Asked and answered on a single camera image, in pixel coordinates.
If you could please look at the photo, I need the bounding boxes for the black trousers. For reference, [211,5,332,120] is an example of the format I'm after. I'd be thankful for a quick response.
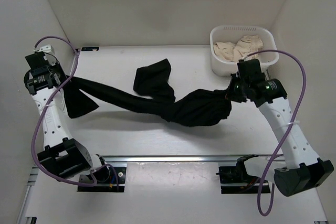
[63,59,232,127]

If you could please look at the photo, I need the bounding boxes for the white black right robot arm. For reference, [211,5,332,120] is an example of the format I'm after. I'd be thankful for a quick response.
[226,59,334,197]

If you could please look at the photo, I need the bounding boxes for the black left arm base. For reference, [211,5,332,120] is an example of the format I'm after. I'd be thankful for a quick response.
[77,165,127,193]

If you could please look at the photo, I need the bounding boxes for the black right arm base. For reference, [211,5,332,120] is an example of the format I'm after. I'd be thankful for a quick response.
[216,155,260,195]

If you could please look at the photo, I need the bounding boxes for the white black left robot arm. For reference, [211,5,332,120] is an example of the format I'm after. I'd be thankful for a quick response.
[24,51,99,179]

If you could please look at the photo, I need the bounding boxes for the beige trousers in basket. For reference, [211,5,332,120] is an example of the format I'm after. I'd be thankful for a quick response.
[213,35,264,63]

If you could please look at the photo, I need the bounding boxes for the white plastic basket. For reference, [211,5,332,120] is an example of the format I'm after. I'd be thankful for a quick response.
[209,25,279,76]

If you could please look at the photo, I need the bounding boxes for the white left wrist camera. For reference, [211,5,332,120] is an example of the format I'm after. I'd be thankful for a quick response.
[34,44,55,55]

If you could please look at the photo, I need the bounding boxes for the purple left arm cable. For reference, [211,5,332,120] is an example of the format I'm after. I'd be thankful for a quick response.
[31,35,119,191]

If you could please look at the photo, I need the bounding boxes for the aluminium frame rail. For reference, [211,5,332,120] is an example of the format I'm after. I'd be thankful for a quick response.
[15,48,81,224]

